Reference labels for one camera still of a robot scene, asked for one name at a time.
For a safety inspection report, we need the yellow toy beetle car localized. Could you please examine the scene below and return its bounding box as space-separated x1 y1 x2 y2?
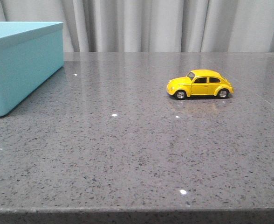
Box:
166 69 234 100

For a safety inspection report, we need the light blue storage box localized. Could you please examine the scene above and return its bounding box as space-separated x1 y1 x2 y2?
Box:
0 21 64 117

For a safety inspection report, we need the grey pleated curtain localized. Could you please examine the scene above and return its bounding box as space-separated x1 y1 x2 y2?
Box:
0 0 274 52

